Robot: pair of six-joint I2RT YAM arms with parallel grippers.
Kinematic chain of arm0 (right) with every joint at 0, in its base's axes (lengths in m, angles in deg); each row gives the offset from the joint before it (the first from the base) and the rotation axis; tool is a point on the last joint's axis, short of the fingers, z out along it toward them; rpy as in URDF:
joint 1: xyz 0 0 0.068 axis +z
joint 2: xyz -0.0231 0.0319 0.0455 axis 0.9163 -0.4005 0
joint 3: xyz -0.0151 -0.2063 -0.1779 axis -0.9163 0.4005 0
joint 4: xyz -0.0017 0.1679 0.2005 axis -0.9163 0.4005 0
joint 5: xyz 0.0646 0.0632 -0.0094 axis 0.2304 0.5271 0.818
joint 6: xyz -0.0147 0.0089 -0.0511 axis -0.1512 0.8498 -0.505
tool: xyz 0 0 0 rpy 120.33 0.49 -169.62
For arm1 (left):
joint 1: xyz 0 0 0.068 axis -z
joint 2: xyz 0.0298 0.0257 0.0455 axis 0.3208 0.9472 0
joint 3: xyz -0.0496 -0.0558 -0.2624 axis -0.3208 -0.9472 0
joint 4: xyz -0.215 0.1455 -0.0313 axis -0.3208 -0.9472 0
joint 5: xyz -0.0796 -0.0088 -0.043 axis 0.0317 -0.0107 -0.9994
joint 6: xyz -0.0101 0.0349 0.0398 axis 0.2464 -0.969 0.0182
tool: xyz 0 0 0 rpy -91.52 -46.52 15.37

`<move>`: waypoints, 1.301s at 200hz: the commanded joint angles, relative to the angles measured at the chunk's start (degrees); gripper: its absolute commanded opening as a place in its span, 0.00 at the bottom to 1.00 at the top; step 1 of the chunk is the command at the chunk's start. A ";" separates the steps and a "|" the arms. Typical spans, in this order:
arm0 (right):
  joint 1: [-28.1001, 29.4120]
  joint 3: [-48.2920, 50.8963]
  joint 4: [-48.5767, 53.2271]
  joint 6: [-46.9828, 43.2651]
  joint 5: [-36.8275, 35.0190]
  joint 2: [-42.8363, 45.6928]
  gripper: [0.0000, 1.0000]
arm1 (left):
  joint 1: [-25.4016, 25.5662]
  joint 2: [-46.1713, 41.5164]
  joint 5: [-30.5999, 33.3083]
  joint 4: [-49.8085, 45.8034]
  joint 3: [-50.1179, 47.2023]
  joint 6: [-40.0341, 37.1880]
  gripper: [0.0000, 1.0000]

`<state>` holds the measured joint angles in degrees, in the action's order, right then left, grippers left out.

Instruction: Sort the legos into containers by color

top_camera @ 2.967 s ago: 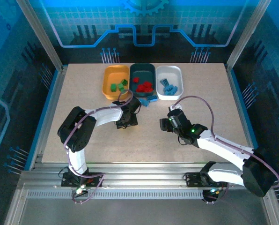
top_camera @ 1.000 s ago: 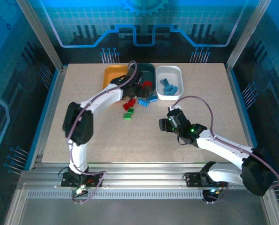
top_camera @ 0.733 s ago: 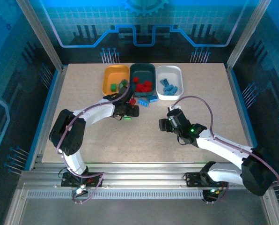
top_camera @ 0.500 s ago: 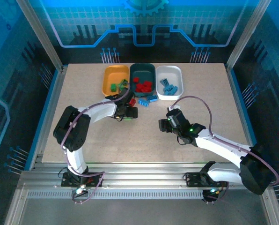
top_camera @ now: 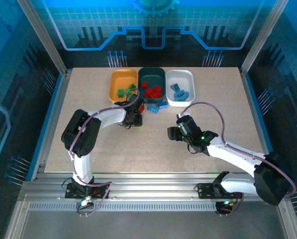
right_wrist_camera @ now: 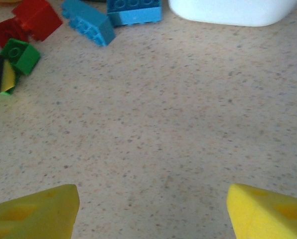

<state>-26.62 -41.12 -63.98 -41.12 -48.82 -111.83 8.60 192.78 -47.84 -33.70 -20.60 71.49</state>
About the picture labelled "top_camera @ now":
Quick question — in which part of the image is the dark teal plastic container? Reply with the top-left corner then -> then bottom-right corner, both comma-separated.
138,67 -> 166,104

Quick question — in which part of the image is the orange plastic container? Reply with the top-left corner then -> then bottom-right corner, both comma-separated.
108,69 -> 139,105

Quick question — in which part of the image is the white plastic container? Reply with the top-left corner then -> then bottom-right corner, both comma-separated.
165,69 -> 196,107

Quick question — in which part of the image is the small lit circuit board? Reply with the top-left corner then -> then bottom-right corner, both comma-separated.
78,196 -> 93,208
219,199 -> 236,208

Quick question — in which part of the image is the grey metal panel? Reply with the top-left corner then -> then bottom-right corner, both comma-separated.
3,200 -> 297,239

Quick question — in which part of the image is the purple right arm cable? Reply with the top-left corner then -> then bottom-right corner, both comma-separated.
179,101 -> 297,217

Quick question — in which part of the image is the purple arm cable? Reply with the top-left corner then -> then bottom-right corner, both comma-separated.
179,101 -> 297,217
68,88 -> 141,217

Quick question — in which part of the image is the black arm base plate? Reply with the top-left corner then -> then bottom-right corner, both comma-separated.
64,182 -> 111,200
196,183 -> 244,200

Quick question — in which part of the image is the wide aluminium mounting rail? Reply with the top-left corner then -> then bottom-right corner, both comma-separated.
18,173 -> 291,204

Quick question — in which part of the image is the aluminium side rail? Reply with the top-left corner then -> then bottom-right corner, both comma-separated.
240,69 -> 278,181
30,69 -> 73,181

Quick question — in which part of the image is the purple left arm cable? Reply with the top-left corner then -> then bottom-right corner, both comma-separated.
68,88 -> 141,217

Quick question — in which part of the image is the slotted grey cable duct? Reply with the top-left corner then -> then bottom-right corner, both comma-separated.
28,203 -> 218,211

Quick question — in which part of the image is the aluminium frame post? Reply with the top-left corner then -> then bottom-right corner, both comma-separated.
239,0 -> 290,75
16,0 -> 72,77

